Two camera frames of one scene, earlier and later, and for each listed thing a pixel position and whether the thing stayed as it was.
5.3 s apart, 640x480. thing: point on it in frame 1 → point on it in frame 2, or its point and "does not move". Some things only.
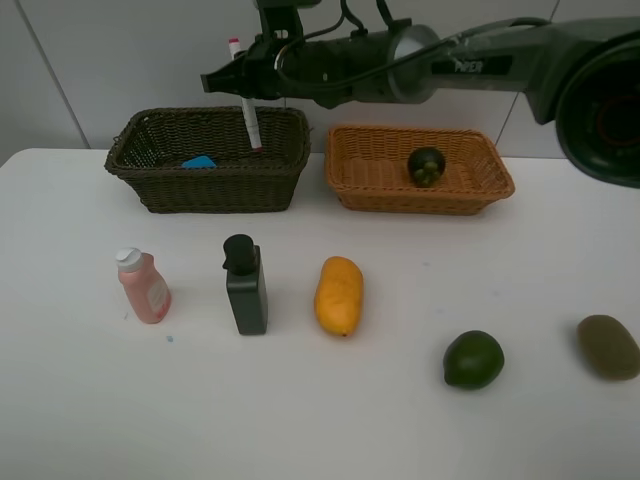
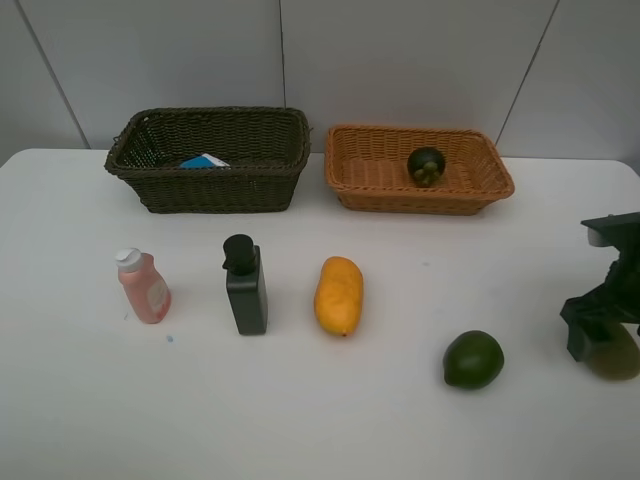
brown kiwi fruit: x=609 y=346 does not move
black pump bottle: x=246 y=284 does not move
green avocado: x=473 y=360 does not move
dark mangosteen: x=426 y=166 does not move
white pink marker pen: x=249 y=106 → x=215 y=161
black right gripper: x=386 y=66 → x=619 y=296
